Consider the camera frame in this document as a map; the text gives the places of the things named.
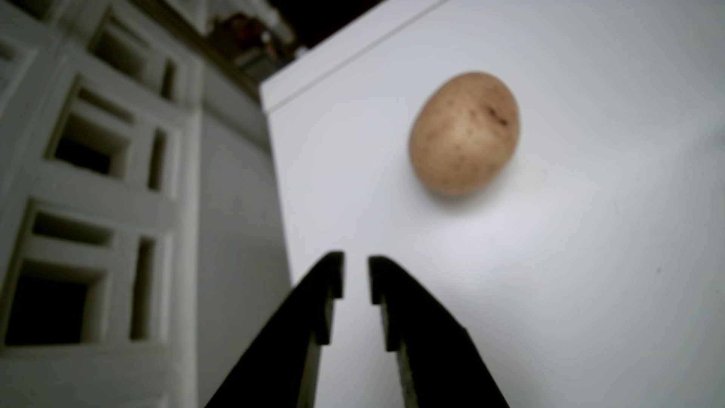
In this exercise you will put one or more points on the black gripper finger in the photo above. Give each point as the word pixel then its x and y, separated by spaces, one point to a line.
pixel 430 351
pixel 294 340

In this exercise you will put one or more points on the brown potato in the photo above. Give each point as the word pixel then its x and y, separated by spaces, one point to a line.
pixel 464 136

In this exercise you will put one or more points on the white lattice block wall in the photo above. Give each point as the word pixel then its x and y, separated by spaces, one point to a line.
pixel 51 187

